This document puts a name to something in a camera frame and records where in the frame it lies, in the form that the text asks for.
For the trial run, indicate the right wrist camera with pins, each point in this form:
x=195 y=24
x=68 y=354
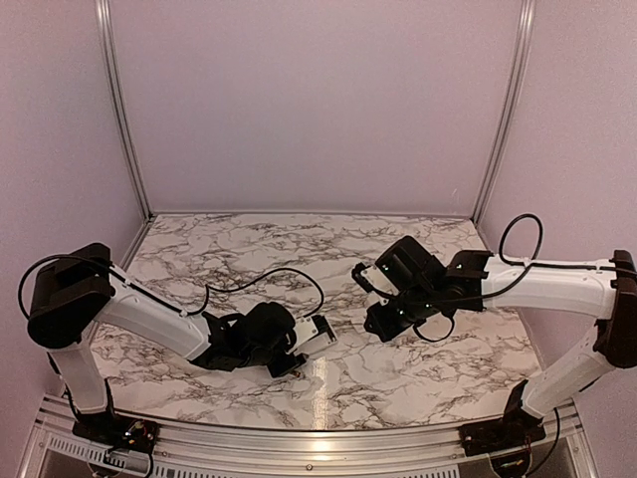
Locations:
x=373 y=281

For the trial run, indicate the aluminium frame post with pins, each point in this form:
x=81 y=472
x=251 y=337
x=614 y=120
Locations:
x=104 y=19
x=513 y=92

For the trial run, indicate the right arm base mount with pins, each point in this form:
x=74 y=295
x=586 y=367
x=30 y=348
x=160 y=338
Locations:
x=514 y=428

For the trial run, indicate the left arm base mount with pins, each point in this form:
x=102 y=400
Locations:
x=115 y=430

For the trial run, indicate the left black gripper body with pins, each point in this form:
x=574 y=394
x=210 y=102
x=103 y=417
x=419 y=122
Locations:
x=260 y=356

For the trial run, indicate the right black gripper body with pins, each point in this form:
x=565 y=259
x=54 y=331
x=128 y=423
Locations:
x=418 y=307

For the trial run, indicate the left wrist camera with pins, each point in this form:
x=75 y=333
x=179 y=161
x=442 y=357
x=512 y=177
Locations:
x=316 y=336

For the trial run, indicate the left aluminium frame post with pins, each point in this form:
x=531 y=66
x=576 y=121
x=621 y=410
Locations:
x=104 y=19

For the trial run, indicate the right aluminium frame post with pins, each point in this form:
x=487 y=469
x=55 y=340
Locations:
x=513 y=92

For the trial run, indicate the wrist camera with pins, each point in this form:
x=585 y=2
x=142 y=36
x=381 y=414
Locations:
x=316 y=336
x=373 y=281

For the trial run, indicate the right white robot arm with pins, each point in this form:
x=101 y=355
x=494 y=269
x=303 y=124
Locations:
x=604 y=290

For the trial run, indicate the front aluminium rail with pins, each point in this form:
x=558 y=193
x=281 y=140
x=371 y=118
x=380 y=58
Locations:
x=186 y=449

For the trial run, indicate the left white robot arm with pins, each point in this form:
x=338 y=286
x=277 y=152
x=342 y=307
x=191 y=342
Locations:
x=73 y=291

